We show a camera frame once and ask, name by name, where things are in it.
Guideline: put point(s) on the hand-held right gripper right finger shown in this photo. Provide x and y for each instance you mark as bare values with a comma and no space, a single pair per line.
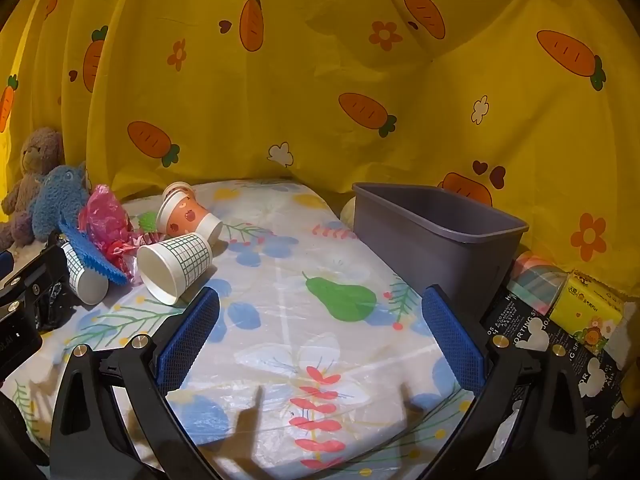
452,345

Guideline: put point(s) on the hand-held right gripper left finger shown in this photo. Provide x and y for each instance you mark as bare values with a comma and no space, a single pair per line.
190,340

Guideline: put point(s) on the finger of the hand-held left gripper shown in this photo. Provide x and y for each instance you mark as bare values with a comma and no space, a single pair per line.
42,270

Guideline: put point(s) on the black plastic bag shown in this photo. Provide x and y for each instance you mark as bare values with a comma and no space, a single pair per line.
50,310

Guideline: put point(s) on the pink plastic bag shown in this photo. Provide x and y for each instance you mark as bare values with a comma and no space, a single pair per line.
102,215

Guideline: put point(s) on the grey plastic bin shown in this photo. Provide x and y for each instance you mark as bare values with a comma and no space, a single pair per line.
425,255

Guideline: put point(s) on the small green grid paper cup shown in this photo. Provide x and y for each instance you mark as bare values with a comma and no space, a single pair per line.
87,285

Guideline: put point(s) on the blue plush toy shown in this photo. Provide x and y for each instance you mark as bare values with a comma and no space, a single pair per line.
60,195

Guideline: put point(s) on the black printed cloth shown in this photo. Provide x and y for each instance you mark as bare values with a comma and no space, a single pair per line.
530,325

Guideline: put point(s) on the red white crumpled wrapper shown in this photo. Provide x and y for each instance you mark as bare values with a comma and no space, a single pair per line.
122,247

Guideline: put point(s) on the large green grid paper cup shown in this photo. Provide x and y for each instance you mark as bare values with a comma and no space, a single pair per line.
180,255

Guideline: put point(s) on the pastel checked box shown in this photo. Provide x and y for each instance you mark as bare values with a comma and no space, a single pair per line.
537,275

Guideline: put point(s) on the brown teddy bear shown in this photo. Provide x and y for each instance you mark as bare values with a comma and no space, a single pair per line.
35,155

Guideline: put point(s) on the yellow tissue packet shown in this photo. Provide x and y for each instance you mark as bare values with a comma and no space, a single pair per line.
585,305

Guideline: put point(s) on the floral plastic tablecloth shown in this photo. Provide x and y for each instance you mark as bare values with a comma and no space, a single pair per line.
300,240

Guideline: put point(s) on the yellow carrot print curtain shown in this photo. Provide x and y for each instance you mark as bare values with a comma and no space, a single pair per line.
320,85

